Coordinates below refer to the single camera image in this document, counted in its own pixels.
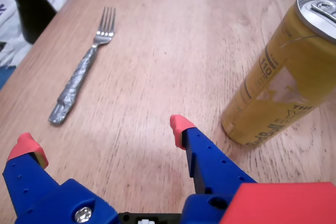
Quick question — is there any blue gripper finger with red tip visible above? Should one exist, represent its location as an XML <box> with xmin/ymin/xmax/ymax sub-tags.
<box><xmin>170</xmin><ymin>114</ymin><xmax>258</xmax><ymax>224</ymax></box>
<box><xmin>2</xmin><ymin>132</ymin><xmax>119</xmax><ymax>224</ymax></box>

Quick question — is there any yellow Red Bull can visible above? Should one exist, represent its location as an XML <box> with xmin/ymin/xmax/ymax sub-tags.
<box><xmin>220</xmin><ymin>0</ymin><xmax>336</xmax><ymax>153</ymax></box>

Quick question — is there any blue fabric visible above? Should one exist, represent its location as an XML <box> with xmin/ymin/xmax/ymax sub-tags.
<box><xmin>0</xmin><ymin>66</ymin><xmax>17</xmax><ymax>91</ymax></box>

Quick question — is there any white cloth bag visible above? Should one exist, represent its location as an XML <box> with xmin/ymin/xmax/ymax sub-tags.
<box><xmin>0</xmin><ymin>0</ymin><xmax>76</xmax><ymax>69</ymax></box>

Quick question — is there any black cone-shaped stand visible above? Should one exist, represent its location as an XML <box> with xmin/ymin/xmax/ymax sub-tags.
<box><xmin>7</xmin><ymin>0</ymin><xmax>57</xmax><ymax>45</ymax></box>

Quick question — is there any red camera mount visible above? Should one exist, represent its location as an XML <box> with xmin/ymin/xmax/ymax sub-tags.
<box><xmin>219</xmin><ymin>182</ymin><xmax>336</xmax><ymax>224</ymax></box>

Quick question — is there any fork with foil-wrapped handle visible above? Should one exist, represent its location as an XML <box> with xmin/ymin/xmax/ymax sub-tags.
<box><xmin>48</xmin><ymin>6</ymin><xmax>117</xmax><ymax>125</ymax></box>

